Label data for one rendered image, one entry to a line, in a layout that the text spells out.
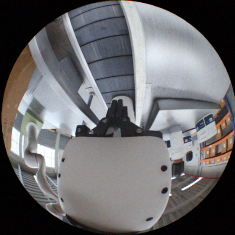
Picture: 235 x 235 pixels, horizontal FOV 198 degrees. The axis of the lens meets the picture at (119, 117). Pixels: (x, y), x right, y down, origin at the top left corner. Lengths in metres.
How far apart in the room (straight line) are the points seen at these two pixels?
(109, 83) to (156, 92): 0.15
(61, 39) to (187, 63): 0.31
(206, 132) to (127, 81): 0.53
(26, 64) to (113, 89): 0.23
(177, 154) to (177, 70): 0.37
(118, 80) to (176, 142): 0.39
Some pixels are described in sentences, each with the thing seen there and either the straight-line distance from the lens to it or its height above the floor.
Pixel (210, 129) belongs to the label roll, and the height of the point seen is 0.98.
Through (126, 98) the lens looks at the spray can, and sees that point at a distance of 0.17.
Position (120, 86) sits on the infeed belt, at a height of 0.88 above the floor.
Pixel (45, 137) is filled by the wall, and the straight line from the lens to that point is 5.87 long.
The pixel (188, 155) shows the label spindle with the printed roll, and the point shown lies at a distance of 0.84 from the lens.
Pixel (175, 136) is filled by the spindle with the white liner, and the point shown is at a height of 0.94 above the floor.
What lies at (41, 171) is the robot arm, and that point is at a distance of 0.60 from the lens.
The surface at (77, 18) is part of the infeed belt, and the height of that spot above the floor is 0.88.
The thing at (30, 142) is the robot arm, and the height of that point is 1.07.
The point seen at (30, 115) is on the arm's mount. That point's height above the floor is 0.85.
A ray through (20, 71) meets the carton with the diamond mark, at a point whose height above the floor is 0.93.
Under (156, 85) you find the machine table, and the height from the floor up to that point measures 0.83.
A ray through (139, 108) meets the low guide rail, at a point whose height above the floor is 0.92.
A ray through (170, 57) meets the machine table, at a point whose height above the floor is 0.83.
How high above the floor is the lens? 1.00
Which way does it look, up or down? 28 degrees down
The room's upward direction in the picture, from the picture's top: 179 degrees counter-clockwise
